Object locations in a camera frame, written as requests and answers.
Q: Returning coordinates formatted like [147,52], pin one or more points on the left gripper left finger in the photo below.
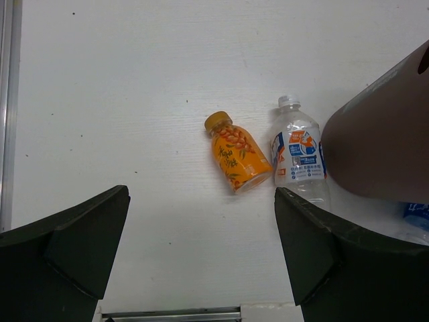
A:
[58,268]

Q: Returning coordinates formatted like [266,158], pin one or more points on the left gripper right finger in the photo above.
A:
[340,271]

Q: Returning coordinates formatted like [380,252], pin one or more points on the orange juice bottle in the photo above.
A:
[237,154]

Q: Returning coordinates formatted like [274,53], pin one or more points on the brown plastic bin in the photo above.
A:
[376,145]

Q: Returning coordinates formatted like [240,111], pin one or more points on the clear bottle orange blue label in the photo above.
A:
[296,153]

